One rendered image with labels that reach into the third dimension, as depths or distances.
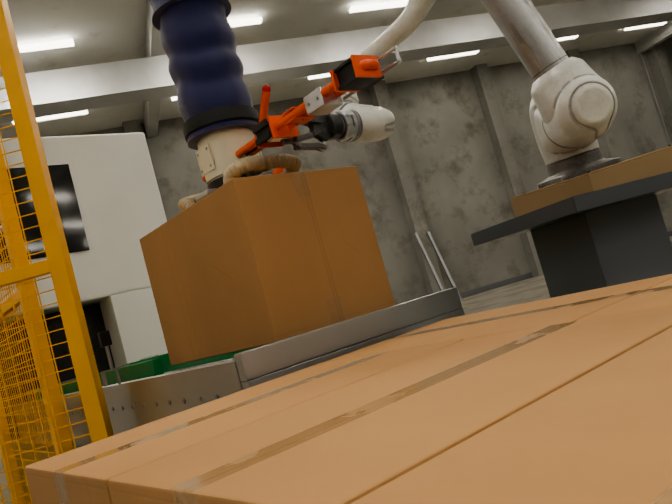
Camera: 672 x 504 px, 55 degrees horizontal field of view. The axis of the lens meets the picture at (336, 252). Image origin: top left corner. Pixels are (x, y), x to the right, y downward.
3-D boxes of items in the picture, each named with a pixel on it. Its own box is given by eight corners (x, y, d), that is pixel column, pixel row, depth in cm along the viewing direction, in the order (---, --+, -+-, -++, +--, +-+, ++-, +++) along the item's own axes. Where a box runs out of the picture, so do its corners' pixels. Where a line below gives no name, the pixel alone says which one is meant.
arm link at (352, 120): (365, 134, 181) (350, 135, 177) (346, 146, 188) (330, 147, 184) (356, 104, 182) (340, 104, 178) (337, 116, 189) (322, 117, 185)
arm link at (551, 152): (592, 151, 193) (569, 82, 193) (611, 143, 175) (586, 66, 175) (539, 169, 195) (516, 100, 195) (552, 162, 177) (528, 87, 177)
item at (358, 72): (334, 92, 143) (328, 71, 143) (359, 92, 147) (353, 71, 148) (358, 76, 136) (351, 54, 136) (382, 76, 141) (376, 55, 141)
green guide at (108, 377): (20, 411, 315) (16, 393, 315) (43, 405, 321) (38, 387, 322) (134, 394, 191) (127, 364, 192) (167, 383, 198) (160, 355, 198)
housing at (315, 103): (306, 116, 153) (301, 98, 153) (328, 115, 157) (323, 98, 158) (323, 104, 148) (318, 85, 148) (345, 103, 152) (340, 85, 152)
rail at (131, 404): (20, 444, 311) (11, 406, 313) (32, 440, 315) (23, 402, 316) (256, 451, 133) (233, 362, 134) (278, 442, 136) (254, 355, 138)
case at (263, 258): (170, 366, 194) (138, 239, 197) (277, 334, 220) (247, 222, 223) (277, 342, 148) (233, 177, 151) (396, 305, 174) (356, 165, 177)
